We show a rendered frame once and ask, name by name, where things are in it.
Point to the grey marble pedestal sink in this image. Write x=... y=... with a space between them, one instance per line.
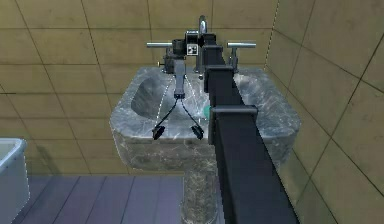
x=156 y=146

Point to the chrome faucet spout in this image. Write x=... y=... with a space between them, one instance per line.
x=202 y=24

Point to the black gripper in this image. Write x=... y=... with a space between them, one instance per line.
x=179 y=73

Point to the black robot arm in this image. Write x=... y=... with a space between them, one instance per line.
x=243 y=160

